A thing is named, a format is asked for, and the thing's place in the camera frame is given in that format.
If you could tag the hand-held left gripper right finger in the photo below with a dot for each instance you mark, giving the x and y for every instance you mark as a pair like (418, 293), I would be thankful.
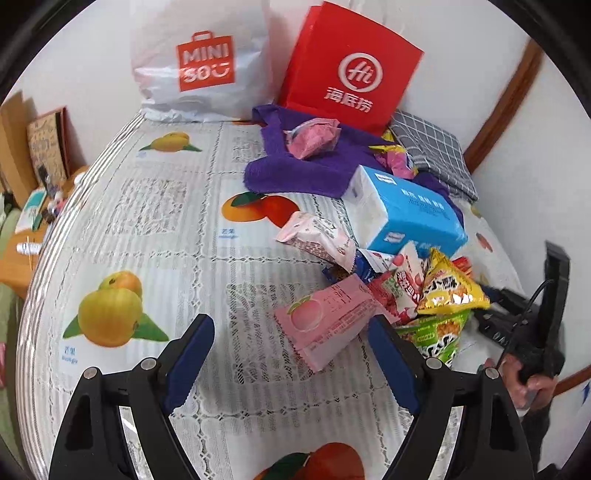
(388, 355)

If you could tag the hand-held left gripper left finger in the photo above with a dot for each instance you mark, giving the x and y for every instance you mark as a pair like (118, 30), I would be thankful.
(194, 350)

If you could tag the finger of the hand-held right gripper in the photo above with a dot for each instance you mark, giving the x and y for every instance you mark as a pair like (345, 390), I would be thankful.
(491, 330)
(505, 300)

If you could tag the pink peach snack packet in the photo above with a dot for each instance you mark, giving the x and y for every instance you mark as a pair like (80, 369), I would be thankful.
(323, 318)

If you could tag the red white snack packet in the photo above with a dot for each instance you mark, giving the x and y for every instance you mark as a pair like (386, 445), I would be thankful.
(401, 281)

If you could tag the person's right forearm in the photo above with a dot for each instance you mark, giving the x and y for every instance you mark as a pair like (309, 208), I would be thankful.
(538, 443)

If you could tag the person's right hand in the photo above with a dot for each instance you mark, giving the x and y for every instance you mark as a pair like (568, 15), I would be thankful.
(512, 383)

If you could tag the green snack packet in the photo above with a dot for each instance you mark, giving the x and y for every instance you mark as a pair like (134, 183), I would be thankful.
(434, 337)

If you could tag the blue white snack packet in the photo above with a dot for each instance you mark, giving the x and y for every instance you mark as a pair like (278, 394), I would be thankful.
(369, 265)

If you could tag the fruit print tablecloth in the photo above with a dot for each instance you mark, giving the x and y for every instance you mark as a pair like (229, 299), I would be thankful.
(161, 240)

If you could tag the blue tissue pack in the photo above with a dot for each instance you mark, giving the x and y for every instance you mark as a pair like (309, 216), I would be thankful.
(406, 217)

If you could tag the pink white snack packet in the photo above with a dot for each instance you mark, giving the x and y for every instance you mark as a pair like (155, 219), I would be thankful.
(318, 235)

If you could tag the grey checked cloth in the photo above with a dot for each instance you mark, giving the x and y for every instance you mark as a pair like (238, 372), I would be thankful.
(438, 147)

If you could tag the pink yellow snack packet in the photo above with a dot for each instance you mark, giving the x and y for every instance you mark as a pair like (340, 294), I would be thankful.
(397, 161)

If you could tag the green cloth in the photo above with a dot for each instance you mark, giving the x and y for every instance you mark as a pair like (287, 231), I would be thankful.
(9, 369)

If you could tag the wooden side table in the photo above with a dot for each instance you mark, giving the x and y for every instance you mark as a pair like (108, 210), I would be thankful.
(18, 272)

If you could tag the small yellow snack packet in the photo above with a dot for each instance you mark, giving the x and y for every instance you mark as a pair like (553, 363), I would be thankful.
(392, 141)

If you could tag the white tube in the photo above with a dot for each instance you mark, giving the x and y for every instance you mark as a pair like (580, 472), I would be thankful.
(27, 248)

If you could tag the purple towel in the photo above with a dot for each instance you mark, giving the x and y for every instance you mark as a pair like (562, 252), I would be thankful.
(286, 170)

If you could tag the small bottles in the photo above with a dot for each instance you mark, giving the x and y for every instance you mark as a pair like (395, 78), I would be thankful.
(57, 201)

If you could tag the teal white box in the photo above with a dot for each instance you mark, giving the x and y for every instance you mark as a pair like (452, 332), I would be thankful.
(30, 210)

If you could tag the pink wrapped snack packet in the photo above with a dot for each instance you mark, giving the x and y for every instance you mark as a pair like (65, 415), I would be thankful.
(309, 138)

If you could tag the brown framed book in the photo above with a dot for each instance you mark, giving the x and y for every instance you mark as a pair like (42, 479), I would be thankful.
(46, 147)

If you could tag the brown cardboard sheet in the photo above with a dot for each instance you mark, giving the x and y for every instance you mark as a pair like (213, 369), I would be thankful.
(14, 138)

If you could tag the white plastic shopping bag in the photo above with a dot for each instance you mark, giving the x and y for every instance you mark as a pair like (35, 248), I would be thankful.
(203, 60)

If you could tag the red paper bag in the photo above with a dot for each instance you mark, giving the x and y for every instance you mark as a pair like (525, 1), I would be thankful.
(332, 55)

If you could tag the wooden wall trim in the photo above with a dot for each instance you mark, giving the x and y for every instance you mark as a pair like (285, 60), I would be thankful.
(503, 106)

